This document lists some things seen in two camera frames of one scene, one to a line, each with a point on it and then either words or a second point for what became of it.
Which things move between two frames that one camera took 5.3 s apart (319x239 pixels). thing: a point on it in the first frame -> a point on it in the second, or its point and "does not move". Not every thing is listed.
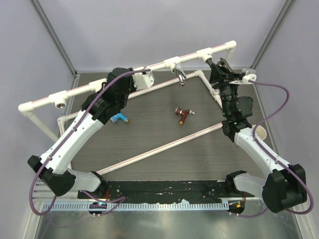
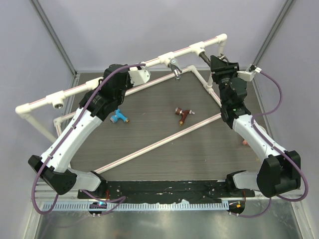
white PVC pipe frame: (174, 64) -> (58, 99)
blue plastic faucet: (114, 118) does not move
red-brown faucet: (184, 113) does not move
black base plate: (168, 190) does not move
